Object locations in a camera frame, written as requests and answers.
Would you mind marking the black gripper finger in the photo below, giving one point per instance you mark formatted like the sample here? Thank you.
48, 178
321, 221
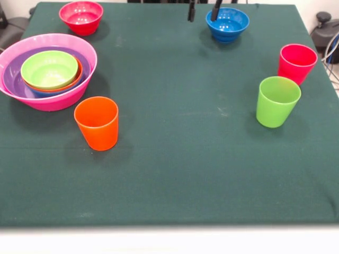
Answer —
191, 12
215, 12

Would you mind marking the small pinkish red bowl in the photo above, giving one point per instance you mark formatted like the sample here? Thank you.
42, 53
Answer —
80, 23

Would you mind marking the orange bowl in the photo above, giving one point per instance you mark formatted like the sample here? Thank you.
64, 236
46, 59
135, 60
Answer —
80, 74

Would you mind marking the green bowl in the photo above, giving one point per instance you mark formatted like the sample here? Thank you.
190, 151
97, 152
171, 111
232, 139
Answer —
50, 68

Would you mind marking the large pink bowl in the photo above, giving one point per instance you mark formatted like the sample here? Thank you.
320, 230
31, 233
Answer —
53, 104

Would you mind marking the purple bowl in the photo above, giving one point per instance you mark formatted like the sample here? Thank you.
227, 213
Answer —
12, 76

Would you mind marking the dark blue bowl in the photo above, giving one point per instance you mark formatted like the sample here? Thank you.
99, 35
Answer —
229, 25

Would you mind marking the pinkish red cup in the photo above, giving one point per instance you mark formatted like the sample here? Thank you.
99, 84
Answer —
296, 66

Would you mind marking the green cup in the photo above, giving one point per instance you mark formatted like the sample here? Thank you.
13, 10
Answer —
272, 111

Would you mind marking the orange cup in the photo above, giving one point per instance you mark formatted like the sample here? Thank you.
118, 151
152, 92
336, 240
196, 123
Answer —
100, 132

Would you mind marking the dark green tablecloth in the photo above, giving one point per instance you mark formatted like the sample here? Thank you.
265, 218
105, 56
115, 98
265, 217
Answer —
185, 172

